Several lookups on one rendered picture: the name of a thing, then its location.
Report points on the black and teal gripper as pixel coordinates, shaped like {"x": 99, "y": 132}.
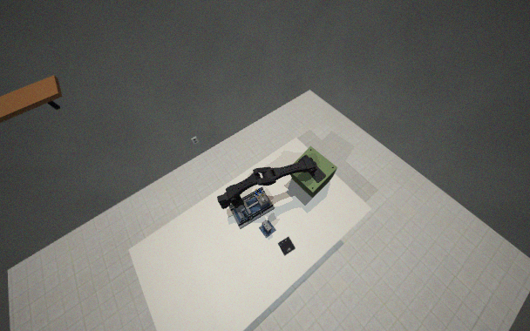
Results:
{"x": 240, "y": 202}

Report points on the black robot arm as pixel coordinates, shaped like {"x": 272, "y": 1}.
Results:
{"x": 270, "y": 176}

